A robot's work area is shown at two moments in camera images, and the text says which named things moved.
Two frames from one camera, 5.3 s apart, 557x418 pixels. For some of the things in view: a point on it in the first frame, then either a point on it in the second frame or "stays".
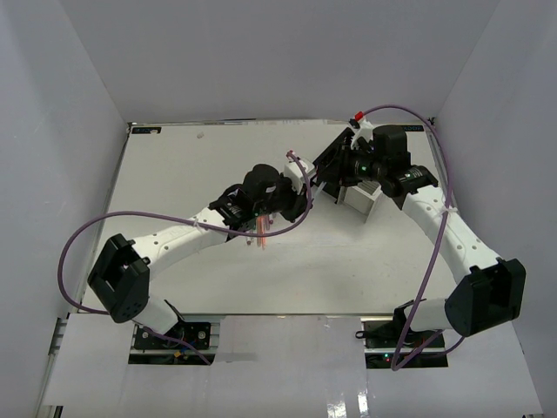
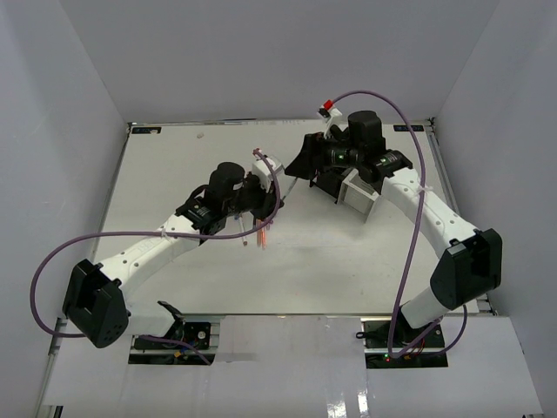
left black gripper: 298,203 → 268,200
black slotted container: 327,165 stays
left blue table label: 145,130 stays
